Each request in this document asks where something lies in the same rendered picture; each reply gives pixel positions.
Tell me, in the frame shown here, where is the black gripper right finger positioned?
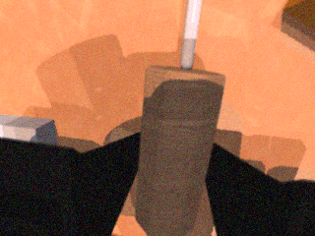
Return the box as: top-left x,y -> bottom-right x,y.
205,143 -> 315,236

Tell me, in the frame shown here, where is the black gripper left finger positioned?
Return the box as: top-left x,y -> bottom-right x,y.
0,132 -> 141,236

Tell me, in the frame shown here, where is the hook tool with wooden handle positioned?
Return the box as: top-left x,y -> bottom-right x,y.
135,0 -> 227,236

